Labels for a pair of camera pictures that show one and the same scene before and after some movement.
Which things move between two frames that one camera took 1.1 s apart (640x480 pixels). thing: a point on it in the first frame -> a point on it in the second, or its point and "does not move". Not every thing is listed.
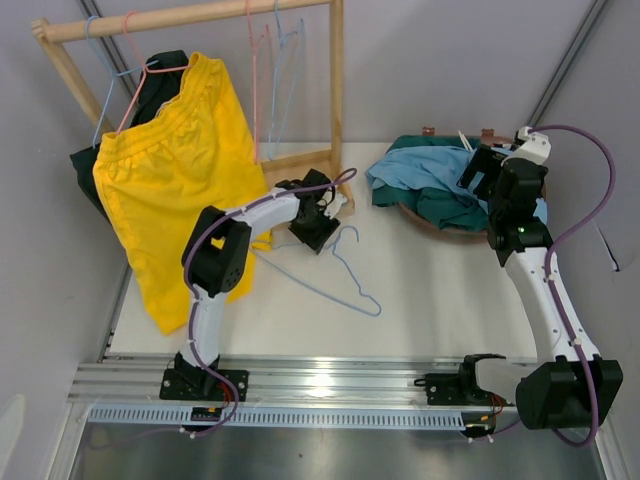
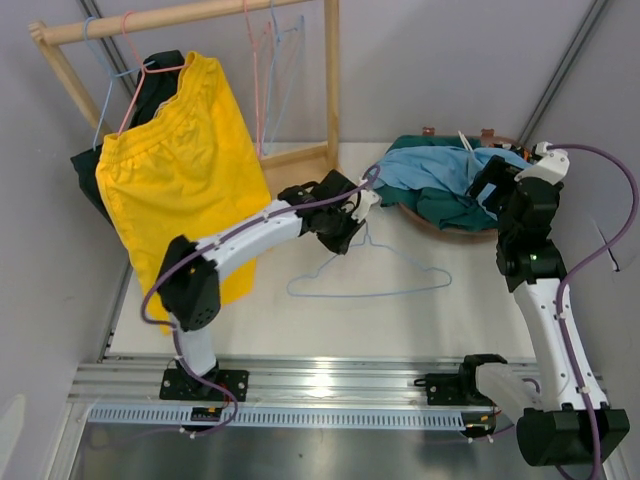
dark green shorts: [440, 207] does not move
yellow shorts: [158, 179] does not move
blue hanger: [346, 269] -> [366, 237]
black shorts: [160, 72] does not move
